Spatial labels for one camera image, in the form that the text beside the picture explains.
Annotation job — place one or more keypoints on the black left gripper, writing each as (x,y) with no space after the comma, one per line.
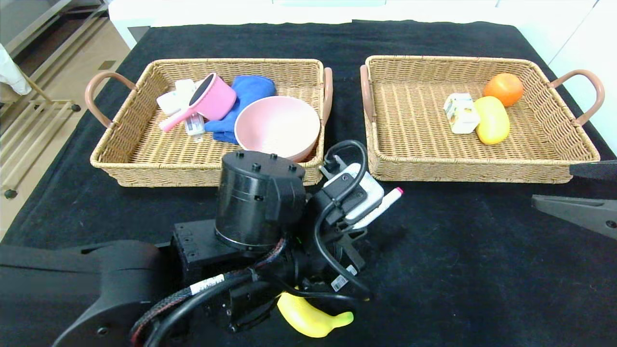
(343,276)

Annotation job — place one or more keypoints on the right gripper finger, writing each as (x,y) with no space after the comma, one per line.
(597,170)
(578,212)

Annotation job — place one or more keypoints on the yellow banana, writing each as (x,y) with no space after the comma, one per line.
(308,320)

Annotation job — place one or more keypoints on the white marker with pink caps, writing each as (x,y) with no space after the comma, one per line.
(388,200)

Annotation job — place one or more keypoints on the yellow mango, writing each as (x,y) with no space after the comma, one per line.
(494,123)

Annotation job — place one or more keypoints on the small juice carton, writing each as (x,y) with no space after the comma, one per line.
(460,115)

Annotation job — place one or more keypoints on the blue towel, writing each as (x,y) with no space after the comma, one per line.
(250,89)

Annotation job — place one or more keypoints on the pink saucepan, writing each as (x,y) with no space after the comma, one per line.
(217,99)

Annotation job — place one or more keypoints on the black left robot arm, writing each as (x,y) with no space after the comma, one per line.
(255,202)

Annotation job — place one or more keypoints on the black tablecloth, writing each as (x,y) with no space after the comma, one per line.
(458,270)

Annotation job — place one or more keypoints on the orange fruit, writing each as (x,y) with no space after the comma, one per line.
(503,89)

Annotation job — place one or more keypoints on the pink bowl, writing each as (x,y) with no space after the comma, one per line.
(277,127)

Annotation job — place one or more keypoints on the white squeeze tube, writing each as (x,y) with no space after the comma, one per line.
(195,126)

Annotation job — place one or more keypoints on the white bottle with black cap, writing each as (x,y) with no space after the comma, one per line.
(168,102)

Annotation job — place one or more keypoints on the brass floor socket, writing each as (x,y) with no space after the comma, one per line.
(107,66)

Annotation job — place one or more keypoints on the white table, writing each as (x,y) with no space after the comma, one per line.
(135,14)

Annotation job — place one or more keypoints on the wooden rack on wheels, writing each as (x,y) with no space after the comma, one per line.
(29,130)

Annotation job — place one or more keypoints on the white cloth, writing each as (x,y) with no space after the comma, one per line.
(9,72)

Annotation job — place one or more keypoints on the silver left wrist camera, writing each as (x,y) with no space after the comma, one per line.
(368,195)

